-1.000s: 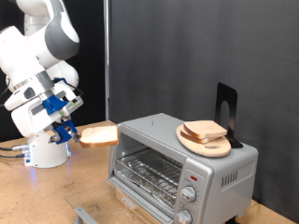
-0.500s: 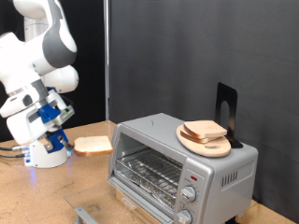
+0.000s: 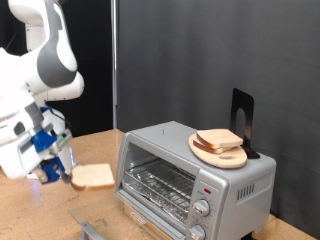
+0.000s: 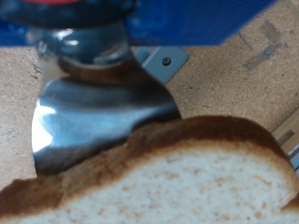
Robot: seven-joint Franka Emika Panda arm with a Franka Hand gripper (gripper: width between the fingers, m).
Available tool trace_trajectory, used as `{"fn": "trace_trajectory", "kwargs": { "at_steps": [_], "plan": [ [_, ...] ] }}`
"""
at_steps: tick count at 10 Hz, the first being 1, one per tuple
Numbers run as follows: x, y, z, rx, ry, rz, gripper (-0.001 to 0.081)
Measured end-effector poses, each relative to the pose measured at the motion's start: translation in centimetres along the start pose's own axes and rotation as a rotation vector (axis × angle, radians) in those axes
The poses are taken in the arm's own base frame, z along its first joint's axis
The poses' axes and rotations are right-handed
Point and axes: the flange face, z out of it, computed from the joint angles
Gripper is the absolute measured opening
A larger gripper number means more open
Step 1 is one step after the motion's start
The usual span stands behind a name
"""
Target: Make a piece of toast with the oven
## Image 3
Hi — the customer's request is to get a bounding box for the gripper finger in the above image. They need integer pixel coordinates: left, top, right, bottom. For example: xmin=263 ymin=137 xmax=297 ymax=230
xmin=33 ymin=168 xmax=49 ymax=185

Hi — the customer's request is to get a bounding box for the black backdrop curtain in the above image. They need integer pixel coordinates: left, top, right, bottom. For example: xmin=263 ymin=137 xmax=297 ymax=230
xmin=0 ymin=0 xmax=114 ymax=154

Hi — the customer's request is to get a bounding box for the white bread slice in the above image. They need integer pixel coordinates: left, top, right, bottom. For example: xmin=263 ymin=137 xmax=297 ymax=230
xmin=192 ymin=139 xmax=234 ymax=155
xmin=196 ymin=128 xmax=244 ymax=150
xmin=70 ymin=163 xmax=116 ymax=192

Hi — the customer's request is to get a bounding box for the round wooden cutting board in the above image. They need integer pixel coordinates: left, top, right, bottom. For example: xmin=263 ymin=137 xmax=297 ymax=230
xmin=188 ymin=133 xmax=248 ymax=170

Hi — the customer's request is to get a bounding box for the black spatula with blue block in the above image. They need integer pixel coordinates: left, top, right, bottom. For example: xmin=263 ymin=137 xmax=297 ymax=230
xmin=40 ymin=157 xmax=74 ymax=185

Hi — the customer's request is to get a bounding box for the blue cable clip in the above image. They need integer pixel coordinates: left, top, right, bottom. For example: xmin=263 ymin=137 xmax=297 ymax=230
xmin=39 ymin=105 xmax=56 ymax=115

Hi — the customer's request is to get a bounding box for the black camera cable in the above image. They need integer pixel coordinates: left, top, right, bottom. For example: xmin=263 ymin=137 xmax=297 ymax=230
xmin=49 ymin=108 xmax=73 ymax=131

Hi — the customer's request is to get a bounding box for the silver toaster oven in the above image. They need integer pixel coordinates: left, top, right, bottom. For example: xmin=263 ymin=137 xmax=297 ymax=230
xmin=118 ymin=0 xmax=320 ymax=239
xmin=114 ymin=120 xmax=278 ymax=240

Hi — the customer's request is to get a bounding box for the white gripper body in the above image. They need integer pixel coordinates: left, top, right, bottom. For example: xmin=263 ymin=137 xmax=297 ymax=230
xmin=0 ymin=108 xmax=73 ymax=180

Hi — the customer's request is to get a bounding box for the glass oven door with handle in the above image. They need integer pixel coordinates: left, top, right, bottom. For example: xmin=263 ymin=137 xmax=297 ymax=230
xmin=68 ymin=190 xmax=188 ymax=240

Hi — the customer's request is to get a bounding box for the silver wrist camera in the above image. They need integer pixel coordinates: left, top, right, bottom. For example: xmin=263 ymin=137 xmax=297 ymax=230
xmin=49 ymin=129 xmax=73 ymax=155

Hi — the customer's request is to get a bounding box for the vertical metal pole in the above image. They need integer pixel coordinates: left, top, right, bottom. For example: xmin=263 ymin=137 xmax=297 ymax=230
xmin=110 ymin=0 xmax=119 ymax=130

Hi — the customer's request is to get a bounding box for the wire oven rack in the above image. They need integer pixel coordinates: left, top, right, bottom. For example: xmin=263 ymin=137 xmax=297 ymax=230
xmin=123 ymin=158 xmax=197 ymax=223

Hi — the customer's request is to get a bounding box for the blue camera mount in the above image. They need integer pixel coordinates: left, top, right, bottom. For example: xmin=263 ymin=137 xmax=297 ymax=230
xmin=31 ymin=128 xmax=58 ymax=153

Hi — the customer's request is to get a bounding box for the silver oven knob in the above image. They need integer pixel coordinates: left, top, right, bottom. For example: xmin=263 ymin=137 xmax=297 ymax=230
xmin=187 ymin=224 xmax=207 ymax=240
xmin=193 ymin=199 xmax=211 ymax=218

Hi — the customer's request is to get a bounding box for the black metal bookend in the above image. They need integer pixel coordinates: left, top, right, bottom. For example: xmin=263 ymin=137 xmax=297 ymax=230
xmin=229 ymin=87 xmax=261 ymax=160

